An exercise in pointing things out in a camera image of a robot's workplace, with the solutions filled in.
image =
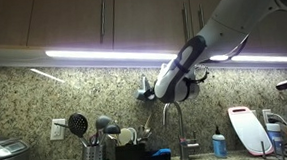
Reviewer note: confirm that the grey measuring cup set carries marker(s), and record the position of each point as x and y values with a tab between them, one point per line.
141	94

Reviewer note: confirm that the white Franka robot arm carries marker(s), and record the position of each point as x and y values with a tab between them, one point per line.
239	14

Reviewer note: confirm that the black sink caddy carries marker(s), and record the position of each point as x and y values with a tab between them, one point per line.
131	156

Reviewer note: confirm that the white LED light strip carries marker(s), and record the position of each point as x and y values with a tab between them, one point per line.
269	58
115	55

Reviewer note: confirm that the wooden chopsticks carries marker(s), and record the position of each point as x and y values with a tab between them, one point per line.
147	123

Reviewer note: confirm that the dark ladle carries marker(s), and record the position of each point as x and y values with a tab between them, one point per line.
112	128

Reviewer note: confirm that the grey ladle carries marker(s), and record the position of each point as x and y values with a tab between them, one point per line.
102	121

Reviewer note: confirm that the white plastic spoon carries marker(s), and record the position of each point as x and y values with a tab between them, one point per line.
124	137

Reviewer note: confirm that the stainless steel gooseneck faucet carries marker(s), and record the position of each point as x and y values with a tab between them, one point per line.
181	128

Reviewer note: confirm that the pink blue rubber bands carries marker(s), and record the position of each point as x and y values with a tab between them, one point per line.
183	141

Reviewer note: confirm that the blue sponge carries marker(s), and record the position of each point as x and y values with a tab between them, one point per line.
161	152

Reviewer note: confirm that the black slotted skimmer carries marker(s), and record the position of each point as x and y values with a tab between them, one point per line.
77	124

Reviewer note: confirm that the perforated metal utensil holder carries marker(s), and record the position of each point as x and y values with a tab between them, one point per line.
92	155

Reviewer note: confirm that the blue soap pump bottle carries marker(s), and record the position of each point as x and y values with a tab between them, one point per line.
219	145

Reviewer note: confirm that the white pink cutting board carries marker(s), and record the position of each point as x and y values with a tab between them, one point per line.
250	130

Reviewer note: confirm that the white outlet with plug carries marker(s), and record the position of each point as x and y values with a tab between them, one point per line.
266	115

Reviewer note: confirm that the metal dish rack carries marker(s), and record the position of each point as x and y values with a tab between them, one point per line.
263	149

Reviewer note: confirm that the white bottle blue label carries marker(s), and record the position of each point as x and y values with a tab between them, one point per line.
274	135

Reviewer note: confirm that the white wall outlet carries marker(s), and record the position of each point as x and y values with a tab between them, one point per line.
57	129

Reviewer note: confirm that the wooden wall cabinets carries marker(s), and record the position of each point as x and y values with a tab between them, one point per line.
63	21

